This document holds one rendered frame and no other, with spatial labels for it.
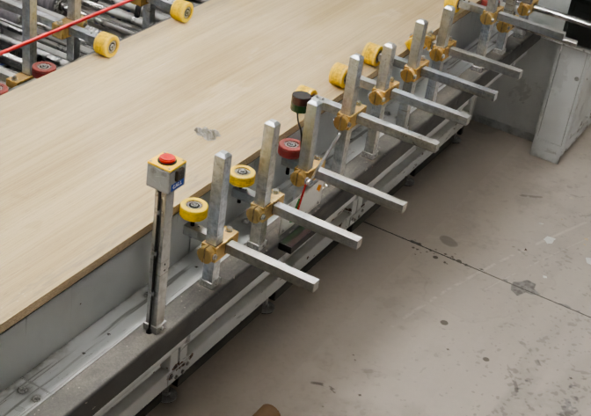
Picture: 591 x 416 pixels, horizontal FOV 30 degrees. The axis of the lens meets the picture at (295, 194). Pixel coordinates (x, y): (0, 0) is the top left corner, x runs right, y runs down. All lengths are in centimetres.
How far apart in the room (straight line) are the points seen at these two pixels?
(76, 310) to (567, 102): 319
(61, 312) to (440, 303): 193
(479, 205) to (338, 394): 157
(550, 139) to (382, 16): 142
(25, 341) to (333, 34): 198
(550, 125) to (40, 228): 324
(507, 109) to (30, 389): 353
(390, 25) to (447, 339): 128
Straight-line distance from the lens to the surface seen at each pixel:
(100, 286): 309
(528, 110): 579
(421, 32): 395
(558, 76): 554
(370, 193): 340
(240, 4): 451
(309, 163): 342
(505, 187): 538
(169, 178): 268
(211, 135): 347
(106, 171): 327
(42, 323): 294
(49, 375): 297
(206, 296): 313
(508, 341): 437
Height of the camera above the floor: 258
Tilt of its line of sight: 31 degrees down
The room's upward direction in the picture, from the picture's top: 8 degrees clockwise
